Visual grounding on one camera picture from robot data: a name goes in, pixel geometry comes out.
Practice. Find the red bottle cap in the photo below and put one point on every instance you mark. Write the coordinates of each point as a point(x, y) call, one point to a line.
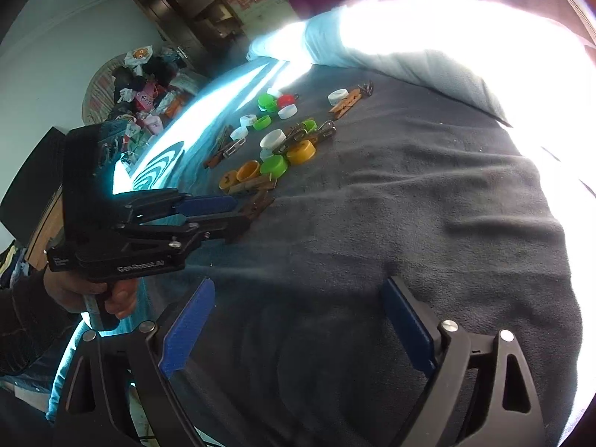
point(286, 100)

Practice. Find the person's left hand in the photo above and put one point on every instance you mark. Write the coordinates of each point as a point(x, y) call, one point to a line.
point(69, 290)

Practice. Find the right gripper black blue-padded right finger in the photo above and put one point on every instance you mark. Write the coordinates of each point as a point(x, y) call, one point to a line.
point(479, 389)

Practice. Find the brown wooden clothespin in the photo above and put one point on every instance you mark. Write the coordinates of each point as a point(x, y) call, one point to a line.
point(257, 205)

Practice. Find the light blue duvet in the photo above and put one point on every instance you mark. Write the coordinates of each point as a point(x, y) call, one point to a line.
point(527, 71)

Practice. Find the pile of bags and clothes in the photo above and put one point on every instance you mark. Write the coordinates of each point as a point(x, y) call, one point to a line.
point(148, 88)

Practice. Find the white bottle cap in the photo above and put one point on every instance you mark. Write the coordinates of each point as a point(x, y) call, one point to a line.
point(273, 139)

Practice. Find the green cap top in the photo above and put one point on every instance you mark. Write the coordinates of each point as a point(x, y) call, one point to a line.
point(268, 103)

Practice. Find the yellow bottle cap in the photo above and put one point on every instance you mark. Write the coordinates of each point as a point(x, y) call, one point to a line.
point(301, 152)

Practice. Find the orange bottle cap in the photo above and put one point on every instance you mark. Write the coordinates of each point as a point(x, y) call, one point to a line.
point(248, 171)

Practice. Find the green bottle cap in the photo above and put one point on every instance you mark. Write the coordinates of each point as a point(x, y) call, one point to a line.
point(275, 166)

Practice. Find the orange cap with print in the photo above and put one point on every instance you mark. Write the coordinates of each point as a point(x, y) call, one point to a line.
point(227, 181)

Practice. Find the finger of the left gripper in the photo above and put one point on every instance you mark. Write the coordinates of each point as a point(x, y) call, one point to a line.
point(226, 226)
point(205, 205)

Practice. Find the wooden clothespin beside orange cap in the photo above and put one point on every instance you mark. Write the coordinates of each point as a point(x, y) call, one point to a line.
point(261, 183)

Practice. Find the white cap far right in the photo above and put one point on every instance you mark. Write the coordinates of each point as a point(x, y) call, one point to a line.
point(337, 96)

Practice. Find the dark grey fleece blanket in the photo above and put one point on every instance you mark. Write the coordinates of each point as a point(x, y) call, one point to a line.
point(298, 350)

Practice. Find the teal bed sheet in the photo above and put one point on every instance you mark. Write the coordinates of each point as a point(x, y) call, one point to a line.
point(190, 156)

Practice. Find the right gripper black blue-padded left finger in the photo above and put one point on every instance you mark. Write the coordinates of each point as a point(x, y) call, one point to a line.
point(93, 409)

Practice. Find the wooden clothespin far right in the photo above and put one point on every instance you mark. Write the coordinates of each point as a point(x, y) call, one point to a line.
point(346, 104)

